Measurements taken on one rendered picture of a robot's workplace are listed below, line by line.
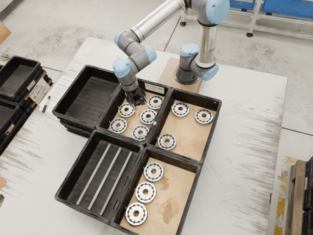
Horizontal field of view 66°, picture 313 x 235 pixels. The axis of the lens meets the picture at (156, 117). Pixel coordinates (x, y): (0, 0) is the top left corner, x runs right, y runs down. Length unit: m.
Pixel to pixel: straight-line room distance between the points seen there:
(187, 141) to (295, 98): 1.63
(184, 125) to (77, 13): 2.82
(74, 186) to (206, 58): 0.97
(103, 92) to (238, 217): 1.07
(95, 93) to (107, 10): 2.27
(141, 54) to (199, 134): 0.58
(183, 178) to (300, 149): 1.43
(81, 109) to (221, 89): 0.94
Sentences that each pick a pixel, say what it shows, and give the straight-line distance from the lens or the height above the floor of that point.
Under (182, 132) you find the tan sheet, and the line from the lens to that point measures 1.39.
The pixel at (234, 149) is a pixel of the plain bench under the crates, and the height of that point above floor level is 0.70.
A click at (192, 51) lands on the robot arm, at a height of 1.02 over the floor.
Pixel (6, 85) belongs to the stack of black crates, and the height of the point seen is 0.49.
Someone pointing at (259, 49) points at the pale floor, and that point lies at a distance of 3.11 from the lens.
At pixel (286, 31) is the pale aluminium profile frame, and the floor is 0.14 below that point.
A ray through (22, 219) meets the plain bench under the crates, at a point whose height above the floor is 0.70.
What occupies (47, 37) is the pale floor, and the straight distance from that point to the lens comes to 3.66.
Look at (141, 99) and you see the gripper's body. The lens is 1.15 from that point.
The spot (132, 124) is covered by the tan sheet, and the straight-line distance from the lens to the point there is 1.44.
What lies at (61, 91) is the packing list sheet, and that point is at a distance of 1.92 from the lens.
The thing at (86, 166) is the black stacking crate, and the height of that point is 0.83.
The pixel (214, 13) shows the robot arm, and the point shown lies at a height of 1.39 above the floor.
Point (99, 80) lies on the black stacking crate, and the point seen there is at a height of 0.83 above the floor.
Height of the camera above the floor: 2.05
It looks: 58 degrees down
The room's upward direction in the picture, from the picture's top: 9 degrees counter-clockwise
